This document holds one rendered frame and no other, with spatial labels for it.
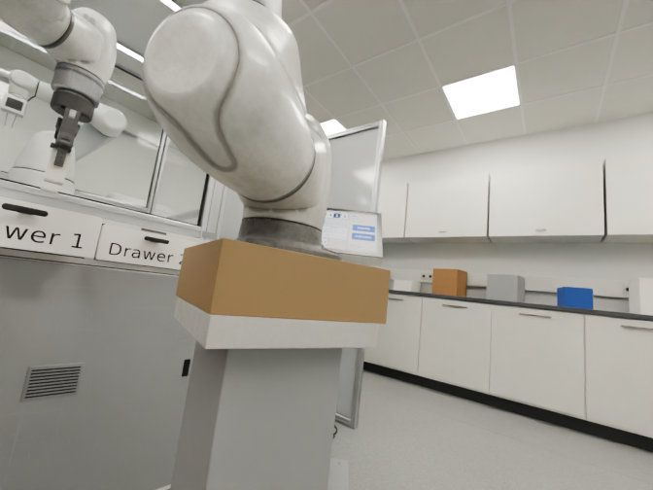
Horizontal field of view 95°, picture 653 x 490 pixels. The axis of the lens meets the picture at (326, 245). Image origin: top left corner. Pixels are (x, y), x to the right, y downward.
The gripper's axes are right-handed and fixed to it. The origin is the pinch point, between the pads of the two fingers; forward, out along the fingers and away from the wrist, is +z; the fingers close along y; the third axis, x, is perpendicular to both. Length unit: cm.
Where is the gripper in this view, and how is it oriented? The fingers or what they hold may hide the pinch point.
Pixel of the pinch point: (51, 183)
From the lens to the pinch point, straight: 91.3
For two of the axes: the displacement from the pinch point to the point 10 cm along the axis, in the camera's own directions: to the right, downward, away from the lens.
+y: -7.2, 0.1, 7.0
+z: -1.3, 9.8, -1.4
